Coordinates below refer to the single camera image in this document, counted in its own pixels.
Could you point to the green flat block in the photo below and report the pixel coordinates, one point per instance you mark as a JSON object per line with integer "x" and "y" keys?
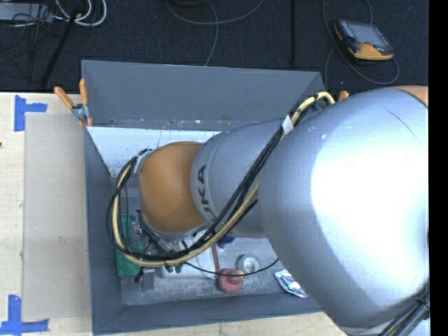
{"x": 125, "y": 264}

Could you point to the grey metal bin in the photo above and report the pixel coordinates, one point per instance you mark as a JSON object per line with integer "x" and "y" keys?
{"x": 196, "y": 93}

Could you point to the white plastic container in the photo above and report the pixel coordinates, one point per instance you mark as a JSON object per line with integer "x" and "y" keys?
{"x": 203, "y": 269}

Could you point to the silver foil packet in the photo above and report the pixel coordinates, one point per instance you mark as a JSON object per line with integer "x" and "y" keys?
{"x": 290, "y": 283}

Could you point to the red toy apple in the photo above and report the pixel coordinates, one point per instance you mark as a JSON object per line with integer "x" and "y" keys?
{"x": 229, "y": 280}

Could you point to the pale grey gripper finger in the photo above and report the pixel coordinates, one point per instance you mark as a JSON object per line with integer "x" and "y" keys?
{"x": 147, "y": 279}

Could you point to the small blue ball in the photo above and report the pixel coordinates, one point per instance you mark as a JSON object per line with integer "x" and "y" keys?
{"x": 227, "y": 240}

